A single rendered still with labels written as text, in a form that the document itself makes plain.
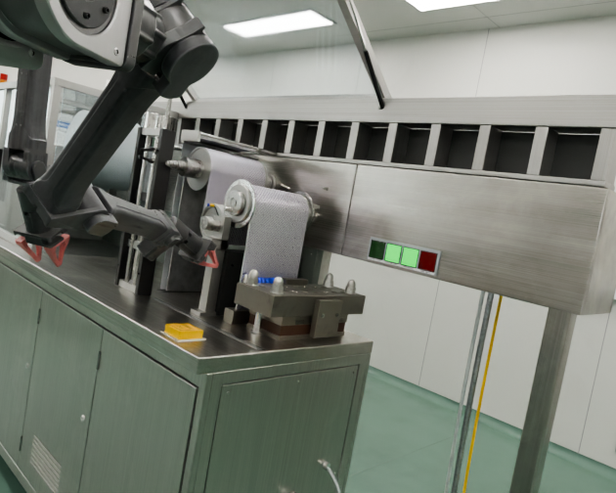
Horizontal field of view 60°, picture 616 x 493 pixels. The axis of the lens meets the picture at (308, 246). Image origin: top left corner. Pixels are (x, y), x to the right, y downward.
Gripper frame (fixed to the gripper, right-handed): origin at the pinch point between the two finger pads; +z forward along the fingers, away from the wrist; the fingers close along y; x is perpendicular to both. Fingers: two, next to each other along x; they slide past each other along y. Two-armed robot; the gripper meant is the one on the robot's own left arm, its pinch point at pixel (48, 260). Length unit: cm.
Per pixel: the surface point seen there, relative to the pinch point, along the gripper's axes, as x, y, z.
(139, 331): -4.3, -19.7, 19.8
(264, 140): -98, -18, 0
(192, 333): -4.2, -35.3, 15.7
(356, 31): -76, -55, -46
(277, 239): -49, -41, 12
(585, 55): -314, -156, -6
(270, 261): -44, -41, 18
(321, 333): -30, -62, 29
